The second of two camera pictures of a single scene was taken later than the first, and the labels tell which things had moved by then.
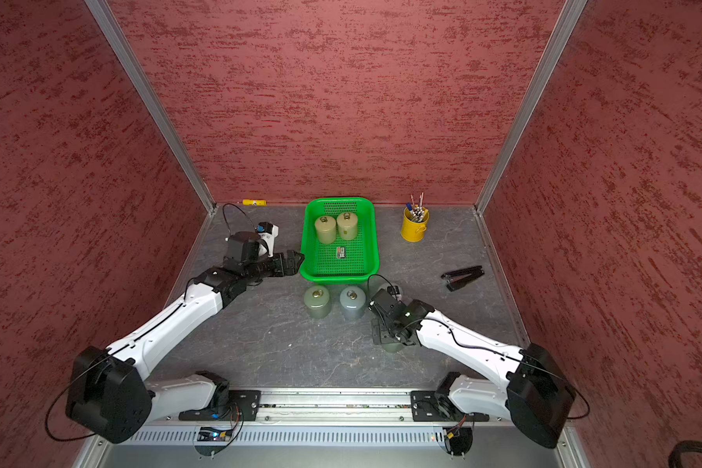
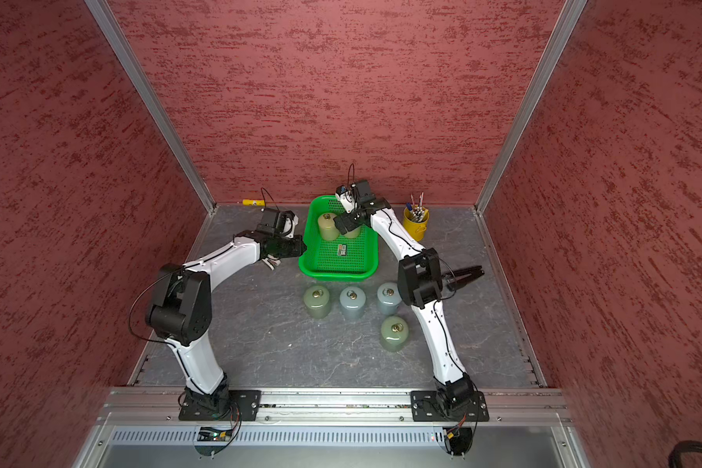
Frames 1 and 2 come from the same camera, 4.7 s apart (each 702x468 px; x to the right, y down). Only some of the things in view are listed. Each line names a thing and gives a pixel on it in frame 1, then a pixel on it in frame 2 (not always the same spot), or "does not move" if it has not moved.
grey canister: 353,301 does not move
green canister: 317,299 does not move
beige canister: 326,229 does not move
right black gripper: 385,337 → 349,217
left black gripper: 292,268 → 297,252
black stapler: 458,278 does not move
